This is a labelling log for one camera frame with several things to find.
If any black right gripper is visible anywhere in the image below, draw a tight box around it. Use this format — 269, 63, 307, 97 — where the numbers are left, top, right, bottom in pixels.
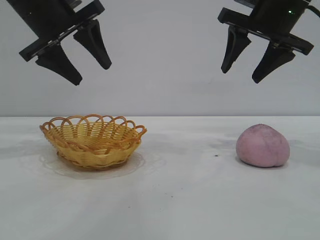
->
217, 0, 315, 85

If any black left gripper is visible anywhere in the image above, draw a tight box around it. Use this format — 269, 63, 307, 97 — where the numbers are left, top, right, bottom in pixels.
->
4, 0, 112, 86

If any pink peach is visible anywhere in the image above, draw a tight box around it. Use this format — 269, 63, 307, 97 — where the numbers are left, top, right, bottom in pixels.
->
235, 123, 291, 168

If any yellow woven wicker basket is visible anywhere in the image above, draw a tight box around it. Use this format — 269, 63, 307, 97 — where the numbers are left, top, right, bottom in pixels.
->
39, 114, 148, 172

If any black cable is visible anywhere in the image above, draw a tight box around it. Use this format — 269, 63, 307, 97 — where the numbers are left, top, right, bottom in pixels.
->
306, 4, 320, 16

